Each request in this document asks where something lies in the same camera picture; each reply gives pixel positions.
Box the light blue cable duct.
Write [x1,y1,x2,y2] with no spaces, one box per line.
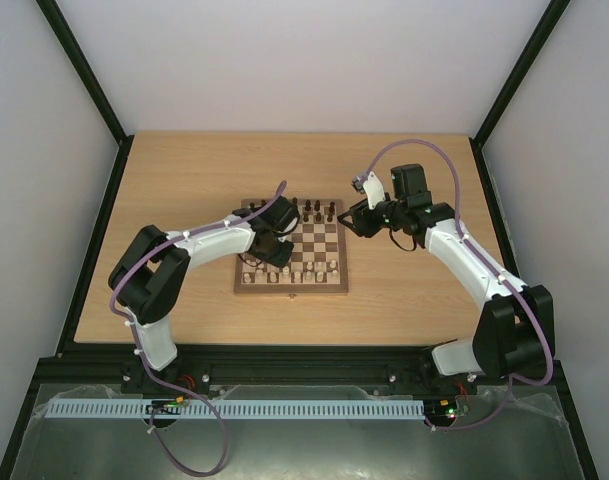
[45,398,425,420]

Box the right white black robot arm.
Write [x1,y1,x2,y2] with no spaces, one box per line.
[338,164,554,392]

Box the row of white pieces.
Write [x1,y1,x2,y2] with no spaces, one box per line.
[236,260,346,287]

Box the black aluminium frame rail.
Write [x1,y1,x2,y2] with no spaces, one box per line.
[33,342,565,401]

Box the row of dark pieces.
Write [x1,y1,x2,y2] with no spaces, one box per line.
[275,197,343,224]

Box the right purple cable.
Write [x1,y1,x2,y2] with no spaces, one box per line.
[366,138,555,432]

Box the purple cable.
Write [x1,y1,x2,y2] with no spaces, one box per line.
[107,180,289,476]
[366,138,555,432]

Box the wooden chess board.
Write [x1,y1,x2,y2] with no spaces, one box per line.
[233,220,349,297]

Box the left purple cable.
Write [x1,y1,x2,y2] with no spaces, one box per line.
[107,180,289,476]

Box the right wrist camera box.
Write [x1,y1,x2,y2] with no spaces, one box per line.
[352,171,386,210]

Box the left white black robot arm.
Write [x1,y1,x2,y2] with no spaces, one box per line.
[108,196,300,371]

